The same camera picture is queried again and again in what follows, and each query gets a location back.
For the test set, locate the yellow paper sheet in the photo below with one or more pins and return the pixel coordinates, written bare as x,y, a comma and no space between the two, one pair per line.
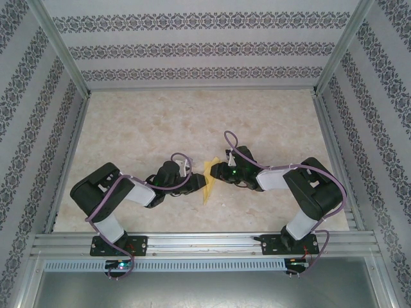
208,192

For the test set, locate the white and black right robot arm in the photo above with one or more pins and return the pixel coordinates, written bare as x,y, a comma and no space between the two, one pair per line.
271,179

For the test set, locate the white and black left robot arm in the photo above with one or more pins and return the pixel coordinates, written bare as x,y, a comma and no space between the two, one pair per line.
141,194

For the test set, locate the grey metal sheet panel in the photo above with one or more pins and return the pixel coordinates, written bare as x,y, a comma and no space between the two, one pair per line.
205,288

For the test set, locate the left control board green LED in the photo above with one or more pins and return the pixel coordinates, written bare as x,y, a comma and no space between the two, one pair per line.
120,264

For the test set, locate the right control board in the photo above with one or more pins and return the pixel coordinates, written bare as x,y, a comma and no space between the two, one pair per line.
298,263

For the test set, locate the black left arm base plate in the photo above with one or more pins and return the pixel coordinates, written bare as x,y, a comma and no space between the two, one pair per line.
141,245

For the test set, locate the aluminium mounting rail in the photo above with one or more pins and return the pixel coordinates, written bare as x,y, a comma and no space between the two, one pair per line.
205,240

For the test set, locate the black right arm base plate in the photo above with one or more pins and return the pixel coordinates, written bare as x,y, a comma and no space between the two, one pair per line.
269,247

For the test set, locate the aluminium table edge rail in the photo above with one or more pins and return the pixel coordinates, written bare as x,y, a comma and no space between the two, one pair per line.
72,150
331,138

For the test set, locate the thin aluminium wall strip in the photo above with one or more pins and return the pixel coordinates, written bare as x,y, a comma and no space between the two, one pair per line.
202,88

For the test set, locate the aluminium frame post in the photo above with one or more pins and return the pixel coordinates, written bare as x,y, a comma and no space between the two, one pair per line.
345,48
61,48

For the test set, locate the aluminium frame bar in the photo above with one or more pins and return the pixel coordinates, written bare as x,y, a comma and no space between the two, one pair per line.
383,282
29,282

